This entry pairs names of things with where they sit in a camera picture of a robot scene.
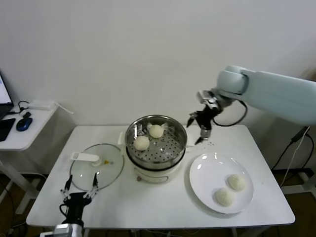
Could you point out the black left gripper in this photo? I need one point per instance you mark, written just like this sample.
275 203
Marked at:
77 205

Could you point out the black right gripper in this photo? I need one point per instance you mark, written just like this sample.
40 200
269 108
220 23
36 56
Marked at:
207 117

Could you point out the white steamed baozi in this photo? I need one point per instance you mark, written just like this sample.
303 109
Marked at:
156 130
224 196
237 182
141 143

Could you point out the pale left robot arm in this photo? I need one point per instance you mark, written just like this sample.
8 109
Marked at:
45 234

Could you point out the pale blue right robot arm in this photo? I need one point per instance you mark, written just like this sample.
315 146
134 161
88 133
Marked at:
271 89

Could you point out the stainless steel steamer basket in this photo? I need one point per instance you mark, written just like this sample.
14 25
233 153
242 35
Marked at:
148 158

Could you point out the glass pot lid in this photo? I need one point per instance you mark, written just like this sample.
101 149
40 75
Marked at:
84 172

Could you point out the scattered dark crumbs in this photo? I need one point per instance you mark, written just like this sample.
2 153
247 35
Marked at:
210 143

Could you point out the white round plate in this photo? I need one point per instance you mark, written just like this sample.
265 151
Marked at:
205 172

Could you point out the white electric cooker base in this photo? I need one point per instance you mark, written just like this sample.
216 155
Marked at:
153 176

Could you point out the white side desk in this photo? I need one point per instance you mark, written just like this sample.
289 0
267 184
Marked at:
29 138

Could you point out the blue computer mouse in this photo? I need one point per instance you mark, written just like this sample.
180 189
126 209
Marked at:
24 124

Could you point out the white rectangular box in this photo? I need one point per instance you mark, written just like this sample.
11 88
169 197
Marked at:
40 105

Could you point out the black phone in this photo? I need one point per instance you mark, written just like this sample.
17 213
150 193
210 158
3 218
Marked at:
6 128

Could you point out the black laptop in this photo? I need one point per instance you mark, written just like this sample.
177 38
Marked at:
3 93

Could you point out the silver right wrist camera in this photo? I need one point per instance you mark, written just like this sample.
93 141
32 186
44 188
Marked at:
206 98

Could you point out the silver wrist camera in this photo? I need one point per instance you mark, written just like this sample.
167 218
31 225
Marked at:
206 98
65 230

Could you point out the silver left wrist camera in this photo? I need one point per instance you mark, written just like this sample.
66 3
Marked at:
65 230

